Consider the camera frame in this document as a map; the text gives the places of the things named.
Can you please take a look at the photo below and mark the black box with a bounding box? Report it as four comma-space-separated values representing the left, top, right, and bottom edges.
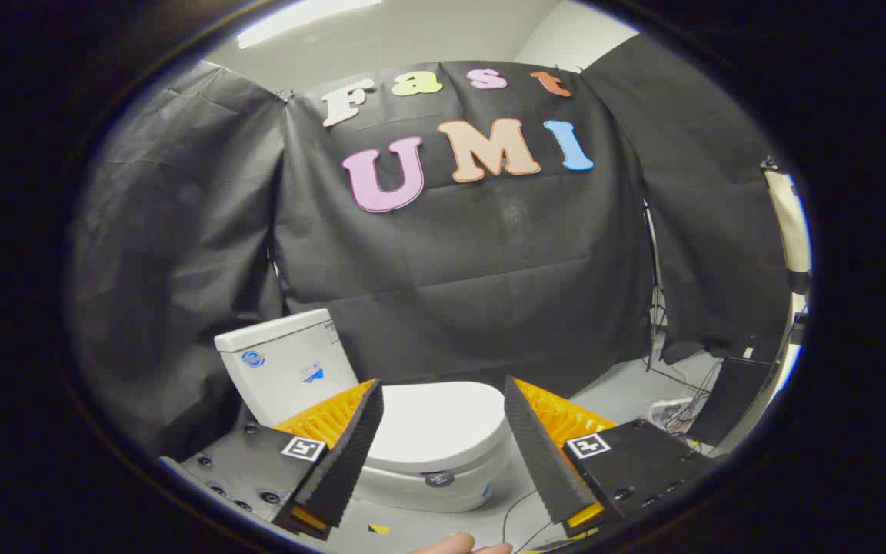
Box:
688, 355, 776, 448

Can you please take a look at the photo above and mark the black tripod stand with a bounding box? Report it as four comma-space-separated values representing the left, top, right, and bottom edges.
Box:
641, 199, 668, 372

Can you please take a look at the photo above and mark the white toilet tank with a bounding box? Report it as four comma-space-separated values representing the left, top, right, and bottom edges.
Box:
214, 309, 360, 429

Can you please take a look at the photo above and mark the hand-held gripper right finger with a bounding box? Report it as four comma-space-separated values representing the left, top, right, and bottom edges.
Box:
503, 375, 728, 539

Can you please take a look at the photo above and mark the white studio light panel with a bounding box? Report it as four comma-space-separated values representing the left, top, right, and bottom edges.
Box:
761, 156, 814, 295

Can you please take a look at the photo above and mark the white toilet lid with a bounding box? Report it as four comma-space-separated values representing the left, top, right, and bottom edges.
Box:
368, 382, 508, 475

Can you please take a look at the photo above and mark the tangle of floor cables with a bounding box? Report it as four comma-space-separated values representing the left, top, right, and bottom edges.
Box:
641, 350, 724, 441

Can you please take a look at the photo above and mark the black backdrop cloth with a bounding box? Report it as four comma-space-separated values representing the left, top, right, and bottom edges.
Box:
70, 35, 794, 462

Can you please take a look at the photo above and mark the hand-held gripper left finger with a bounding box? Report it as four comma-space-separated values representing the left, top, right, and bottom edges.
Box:
160, 379, 385, 541

